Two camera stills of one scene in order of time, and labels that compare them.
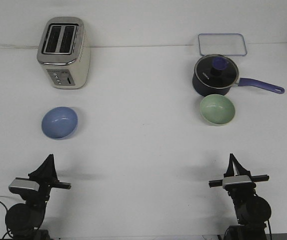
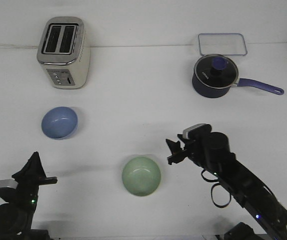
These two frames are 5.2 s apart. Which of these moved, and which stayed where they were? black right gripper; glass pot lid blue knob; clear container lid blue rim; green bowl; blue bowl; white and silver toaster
Moved: green bowl; black right gripper
Stayed: white and silver toaster; clear container lid blue rim; glass pot lid blue knob; blue bowl
